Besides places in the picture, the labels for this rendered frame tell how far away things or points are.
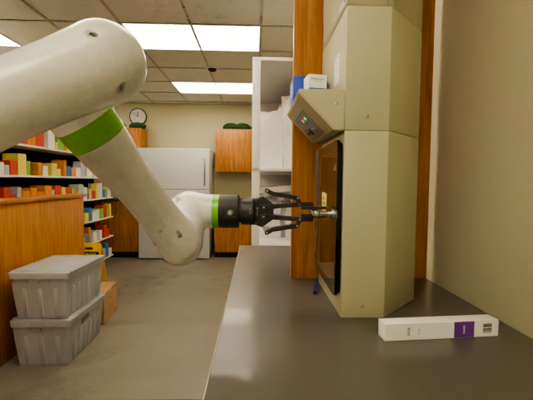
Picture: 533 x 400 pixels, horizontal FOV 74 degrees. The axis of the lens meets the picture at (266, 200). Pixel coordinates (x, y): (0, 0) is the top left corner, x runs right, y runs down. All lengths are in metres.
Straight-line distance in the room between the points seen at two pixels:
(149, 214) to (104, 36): 0.38
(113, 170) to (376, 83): 0.64
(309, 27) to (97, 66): 0.93
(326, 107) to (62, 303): 2.38
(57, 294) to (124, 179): 2.15
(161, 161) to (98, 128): 5.24
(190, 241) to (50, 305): 2.14
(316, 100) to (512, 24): 0.54
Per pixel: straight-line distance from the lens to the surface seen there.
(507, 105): 1.14
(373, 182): 0.92
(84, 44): 0.57
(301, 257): 1.29
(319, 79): 1.01
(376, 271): 0.95
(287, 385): 0.68
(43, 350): 3.05
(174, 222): 0.83
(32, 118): 0.52
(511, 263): 1.11
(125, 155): 0.76
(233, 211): 0.95
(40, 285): 2.90
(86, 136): 0.73
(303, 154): 1.26
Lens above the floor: 1.28
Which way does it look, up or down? 3 degrees down
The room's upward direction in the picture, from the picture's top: 1 degrees clockwise
